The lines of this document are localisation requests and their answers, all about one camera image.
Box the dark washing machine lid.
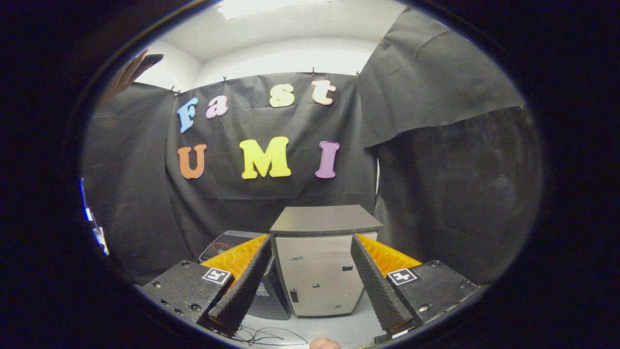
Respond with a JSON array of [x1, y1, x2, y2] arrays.
[[200, 230, 272, 263]]

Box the beige cabinet with dark top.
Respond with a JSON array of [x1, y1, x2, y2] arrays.
[[269, 205, 384, 318]]

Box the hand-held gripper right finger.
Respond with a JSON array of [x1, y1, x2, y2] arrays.
[[350, 234, 485, 340]]

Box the black floor cables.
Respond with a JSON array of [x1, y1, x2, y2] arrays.
[[232, 326, 310, 347]]

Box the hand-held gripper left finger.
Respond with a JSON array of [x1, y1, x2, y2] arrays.
[[137, 235, 275, 336]]

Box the grey washing machine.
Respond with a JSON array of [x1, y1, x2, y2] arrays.
[[199, 230, 292, 320]]

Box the black backdrop cloth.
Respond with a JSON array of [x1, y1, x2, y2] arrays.
[[82, 7, 543, 286]]

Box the white and blue equipment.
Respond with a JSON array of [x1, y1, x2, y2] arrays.
[[80, 178, 110, 256]]

